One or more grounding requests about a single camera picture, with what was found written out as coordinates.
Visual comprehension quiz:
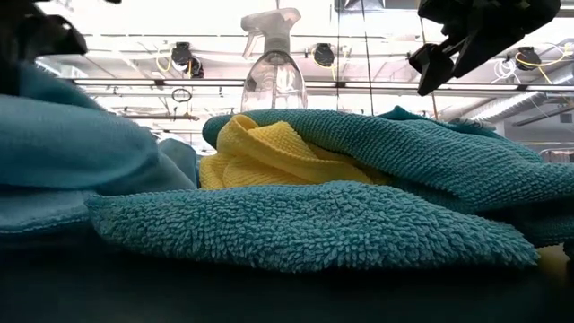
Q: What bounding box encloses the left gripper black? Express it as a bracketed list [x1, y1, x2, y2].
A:
[0, 0, 89, 97]

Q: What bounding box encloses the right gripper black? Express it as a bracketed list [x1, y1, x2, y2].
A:
[407, 0, 562, 98]

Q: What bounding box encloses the blue microfiber towel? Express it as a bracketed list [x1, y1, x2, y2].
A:
[0, 62, 201, 234]

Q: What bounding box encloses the yellow microfiber towel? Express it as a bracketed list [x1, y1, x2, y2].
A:
[535, 244, 574, 275]
[199, 114, 391, 190]

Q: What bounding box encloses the teal microfiber towel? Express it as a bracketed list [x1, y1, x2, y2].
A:
[84, 106, 574, 274]

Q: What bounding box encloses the clear spray bottle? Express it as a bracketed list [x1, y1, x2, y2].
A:
[239, 6, 309, 113]

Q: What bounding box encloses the white coiled cable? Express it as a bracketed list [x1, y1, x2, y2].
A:
[491, 57, 521, 85]

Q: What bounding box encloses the white ceiling air duct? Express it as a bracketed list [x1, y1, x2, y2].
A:
[35, 57, 89, 81]

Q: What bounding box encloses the black ceiling cord reel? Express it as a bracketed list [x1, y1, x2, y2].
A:
[171, 41, 194, 67]
[515, 46, 543, 72]
[312, 42, 336, 68]

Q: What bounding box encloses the silver ventilation duct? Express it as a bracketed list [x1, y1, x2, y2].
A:
[465, 87, 574, 123]

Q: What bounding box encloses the hanging black ring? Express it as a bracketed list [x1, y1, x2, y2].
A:
[171, 87, 194, 104]

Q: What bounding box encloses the long ceiling light rail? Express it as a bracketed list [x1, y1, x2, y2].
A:
[62, 78, 574, 93]

